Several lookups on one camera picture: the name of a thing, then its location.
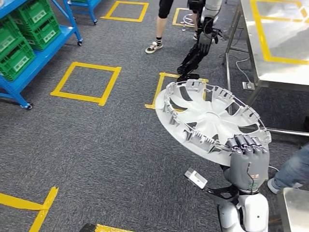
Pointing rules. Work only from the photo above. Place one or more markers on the bystander robot black hand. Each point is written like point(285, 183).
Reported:
point(195, 56)

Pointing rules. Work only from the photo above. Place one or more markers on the robot right hand grey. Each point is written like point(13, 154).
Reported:
point(249, 169)

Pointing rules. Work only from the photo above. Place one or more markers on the grey plastic wheel hubcap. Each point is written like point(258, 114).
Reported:
point(207, 118)

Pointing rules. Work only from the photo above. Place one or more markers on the bystander robot silver arm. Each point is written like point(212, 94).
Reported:
point(211, 9)

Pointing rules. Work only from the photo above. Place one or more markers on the steel workbench table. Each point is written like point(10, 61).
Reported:
point(289, 73)

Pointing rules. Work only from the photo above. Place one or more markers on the blue steel shelf rack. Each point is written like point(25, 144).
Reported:
point(91, 11)
point(43, 54)

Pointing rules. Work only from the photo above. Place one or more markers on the person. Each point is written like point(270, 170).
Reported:
point(294, 169)
point(165, 19)

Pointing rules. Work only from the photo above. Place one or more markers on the shiny steel table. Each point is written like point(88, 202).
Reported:
point(294, 211)

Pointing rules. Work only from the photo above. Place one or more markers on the grey power strip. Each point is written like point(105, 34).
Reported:
point(249, 85)

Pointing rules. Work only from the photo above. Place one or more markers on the green plastic crate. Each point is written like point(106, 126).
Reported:
point(9, 28)
point(14, 73)
point(26, 9)
point(38, 40)

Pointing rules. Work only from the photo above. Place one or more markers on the black robot foot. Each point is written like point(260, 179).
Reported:
point(88, 228)

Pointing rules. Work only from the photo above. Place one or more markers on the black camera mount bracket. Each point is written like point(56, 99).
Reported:
point(221, 193)

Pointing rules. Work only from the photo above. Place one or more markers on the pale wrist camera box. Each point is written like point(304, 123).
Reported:
point(196, 178)

